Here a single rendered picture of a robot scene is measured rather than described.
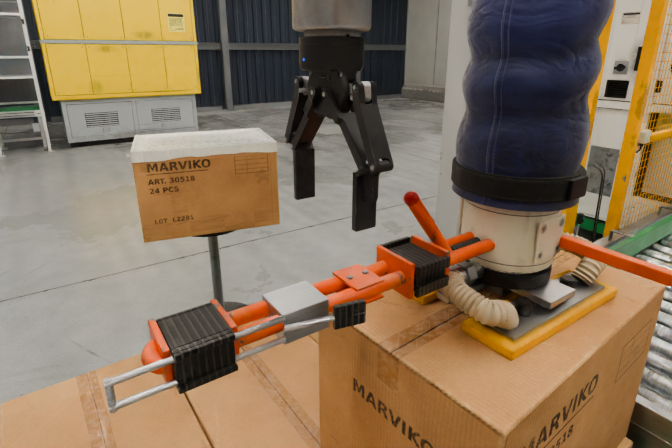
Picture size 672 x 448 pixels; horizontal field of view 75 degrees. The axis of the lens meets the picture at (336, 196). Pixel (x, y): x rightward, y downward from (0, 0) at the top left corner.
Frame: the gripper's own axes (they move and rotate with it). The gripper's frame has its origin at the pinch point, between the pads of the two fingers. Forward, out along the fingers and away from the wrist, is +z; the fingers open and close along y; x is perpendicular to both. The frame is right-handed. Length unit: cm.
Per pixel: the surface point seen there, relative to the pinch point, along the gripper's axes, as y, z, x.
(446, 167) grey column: 107, 39, -145
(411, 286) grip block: -2.8, 14.8, -12.5
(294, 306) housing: -0.8, 12.6, 6.3
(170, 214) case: 141, 48, -11
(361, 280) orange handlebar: -0.2, 12.6, -5.1
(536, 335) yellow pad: -12.9, 25.0, -31.4
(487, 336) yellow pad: -8.5, 25.2, -24.8
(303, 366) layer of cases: 46, 67, -21
